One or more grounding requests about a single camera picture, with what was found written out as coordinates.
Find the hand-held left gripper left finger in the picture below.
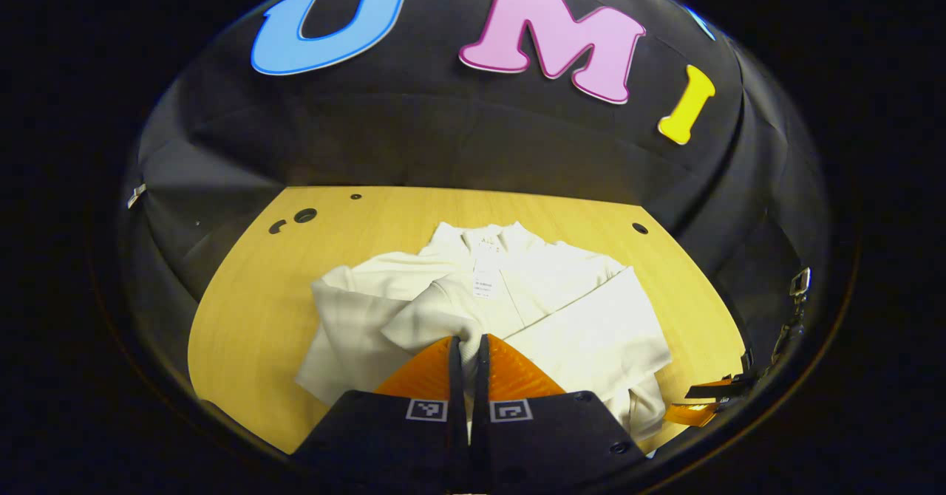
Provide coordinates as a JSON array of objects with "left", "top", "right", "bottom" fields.
[{"left": 290, "top": 335, "right": 469, "bottom": 492}]

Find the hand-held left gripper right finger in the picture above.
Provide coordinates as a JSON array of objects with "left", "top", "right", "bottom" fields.
[{"left": 471, "top": 332, "right": 653, "bottom": 492}]

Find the cream white sweatshirt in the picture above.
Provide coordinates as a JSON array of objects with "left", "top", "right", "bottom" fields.
[{"left": 296, "top": 220, "right": 673, "bottom": 451}]

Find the black backdrop cloth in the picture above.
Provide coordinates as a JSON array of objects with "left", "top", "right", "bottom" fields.
[{"left": 118, "top": 0, "right": 832, "bottom": 437}]

